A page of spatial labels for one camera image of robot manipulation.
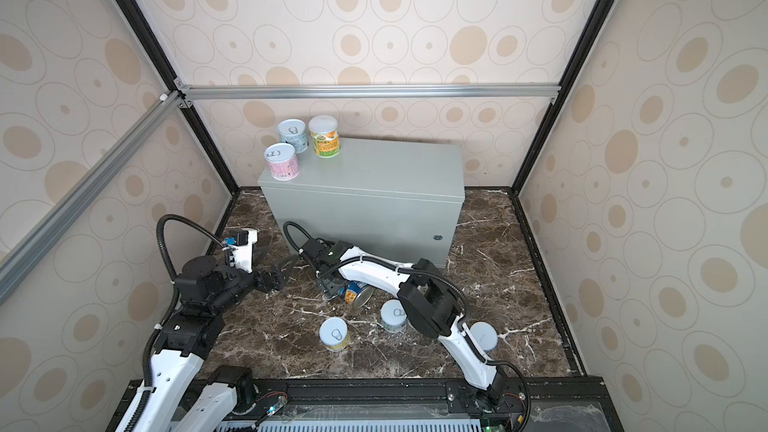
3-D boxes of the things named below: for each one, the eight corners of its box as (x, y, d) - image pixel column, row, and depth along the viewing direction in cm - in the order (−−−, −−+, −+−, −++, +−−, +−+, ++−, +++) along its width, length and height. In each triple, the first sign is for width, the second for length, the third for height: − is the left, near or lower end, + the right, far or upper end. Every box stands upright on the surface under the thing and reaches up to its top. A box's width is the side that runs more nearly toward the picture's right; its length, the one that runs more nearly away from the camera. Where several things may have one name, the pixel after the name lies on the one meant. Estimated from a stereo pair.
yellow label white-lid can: (321, 351, 83) (317, 344, 78) (325, 324, 88) (321, 316, 83) (347, 351, 83) (344, 344, 78) (349, 324, 88) (347, 316, 83)
